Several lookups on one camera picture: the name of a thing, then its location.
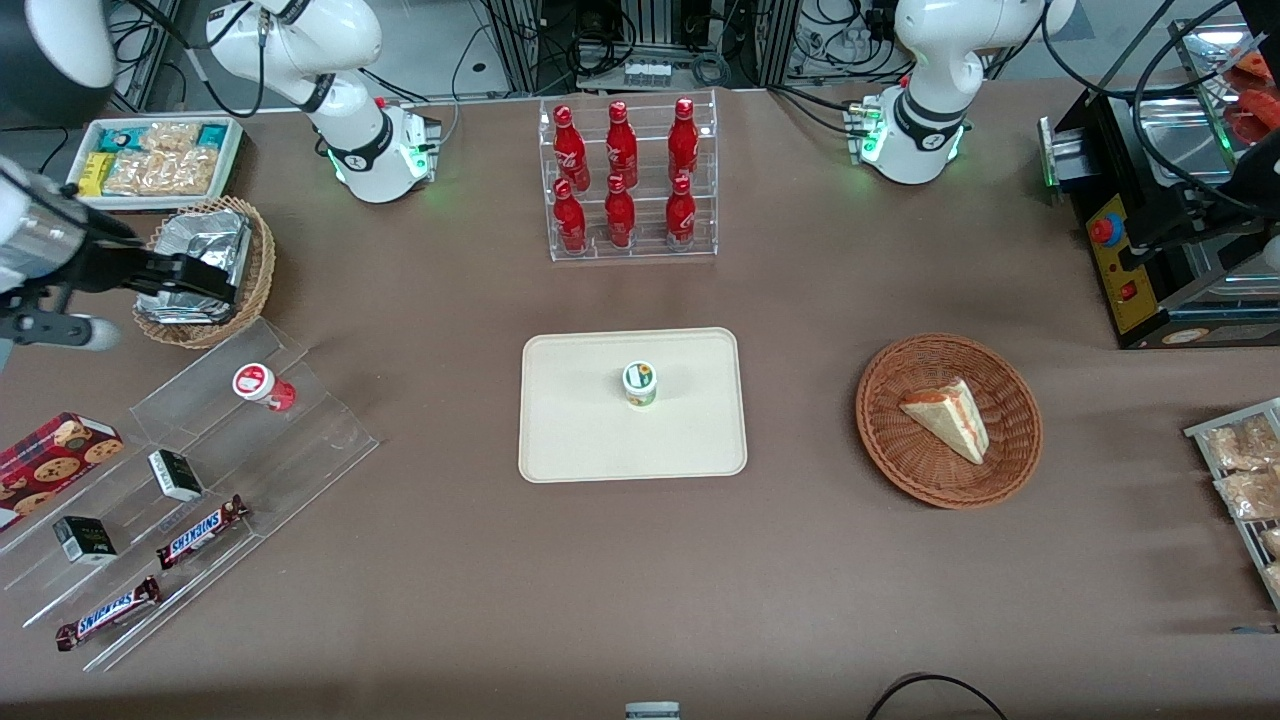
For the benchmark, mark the light wicker basket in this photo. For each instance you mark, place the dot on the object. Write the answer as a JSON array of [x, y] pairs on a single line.
[[262, 260]]

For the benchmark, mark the wrapped triangle sandwich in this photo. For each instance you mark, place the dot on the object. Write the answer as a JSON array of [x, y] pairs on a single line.
[[950, 418]]

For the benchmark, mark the grey device at table edge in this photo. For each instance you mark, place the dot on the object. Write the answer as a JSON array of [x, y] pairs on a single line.
[[652, 711]]

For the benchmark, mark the brown wicker basket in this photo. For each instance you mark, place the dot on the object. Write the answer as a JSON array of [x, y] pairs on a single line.
[[900, 460]]

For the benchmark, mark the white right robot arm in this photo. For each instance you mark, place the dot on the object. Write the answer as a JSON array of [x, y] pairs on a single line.
[[372, 150]]

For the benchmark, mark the small black box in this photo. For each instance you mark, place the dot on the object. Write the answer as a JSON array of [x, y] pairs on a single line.
[[85, 540], [176, 476]]

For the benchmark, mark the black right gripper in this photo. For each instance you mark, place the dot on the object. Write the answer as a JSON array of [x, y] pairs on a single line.
[[102, 262]]

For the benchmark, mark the white plastic snack bin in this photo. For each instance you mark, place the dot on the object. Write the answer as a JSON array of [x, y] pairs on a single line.
[[232, 170]]

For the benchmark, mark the beige plastic tray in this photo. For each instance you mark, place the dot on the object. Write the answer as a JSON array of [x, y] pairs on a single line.
[[580, 430]]

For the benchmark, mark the red food pack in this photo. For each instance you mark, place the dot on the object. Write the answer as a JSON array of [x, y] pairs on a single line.
[[1255, 115]]

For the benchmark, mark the clear acrylic bottle rack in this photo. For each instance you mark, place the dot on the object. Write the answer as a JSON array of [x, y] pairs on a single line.
[[648, 250]]

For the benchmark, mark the black sealing machine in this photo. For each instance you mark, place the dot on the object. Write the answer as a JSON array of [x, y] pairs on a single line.
[[1130, 290]]

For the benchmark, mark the small teal snack pack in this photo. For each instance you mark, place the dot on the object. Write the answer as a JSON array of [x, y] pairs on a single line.
[[212, 137]]

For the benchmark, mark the foil wrapped packs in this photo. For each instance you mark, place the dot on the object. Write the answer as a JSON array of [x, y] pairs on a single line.
[[205, 232]]

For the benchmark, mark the white power strip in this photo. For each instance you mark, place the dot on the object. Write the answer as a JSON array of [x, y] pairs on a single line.
[[648, 73]]

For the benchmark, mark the yellow snack pack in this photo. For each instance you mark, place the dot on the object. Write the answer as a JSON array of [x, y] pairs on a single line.
[[95, 175]]

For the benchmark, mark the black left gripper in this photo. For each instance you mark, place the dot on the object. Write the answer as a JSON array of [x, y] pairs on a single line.
[[1222, 212]]

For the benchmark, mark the red plaid cookie box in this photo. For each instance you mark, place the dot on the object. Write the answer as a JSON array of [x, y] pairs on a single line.
[[50, 465]]

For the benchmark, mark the green gum bottle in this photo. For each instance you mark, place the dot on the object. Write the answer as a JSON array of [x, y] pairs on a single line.
[[640, 385]]

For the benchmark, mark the small rice cracker bag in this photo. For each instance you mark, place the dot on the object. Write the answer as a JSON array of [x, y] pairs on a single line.
[[170, 137]]

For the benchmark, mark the clear bag of crackers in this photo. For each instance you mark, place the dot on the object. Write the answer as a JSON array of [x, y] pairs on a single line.
[[1245, 443], [1250, 495]]

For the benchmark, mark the aluminium frame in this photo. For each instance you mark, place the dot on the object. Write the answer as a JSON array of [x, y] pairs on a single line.
[[522, 50]]

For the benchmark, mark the Snickers chocolate bar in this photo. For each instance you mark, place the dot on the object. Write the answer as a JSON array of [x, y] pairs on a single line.
[[200, 532], [108, 612]]

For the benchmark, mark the red cola bottle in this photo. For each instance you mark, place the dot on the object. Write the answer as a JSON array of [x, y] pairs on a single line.
[[620, 216], [621, 145], [681, 214], [683, 140], [570, 220], [569, 148]]

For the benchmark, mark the large rice cracker bag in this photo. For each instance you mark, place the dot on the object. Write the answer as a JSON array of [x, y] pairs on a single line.
[[165, 173]]

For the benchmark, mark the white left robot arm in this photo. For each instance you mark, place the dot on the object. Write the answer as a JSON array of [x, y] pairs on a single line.
[[922, 135]]

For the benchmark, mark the clear acrylic stepped shelf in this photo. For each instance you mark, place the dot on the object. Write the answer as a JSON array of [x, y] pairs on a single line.
[[300, 450]]

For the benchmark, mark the red yogurt cup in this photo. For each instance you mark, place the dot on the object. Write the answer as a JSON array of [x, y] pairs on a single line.
[[262, 385]]

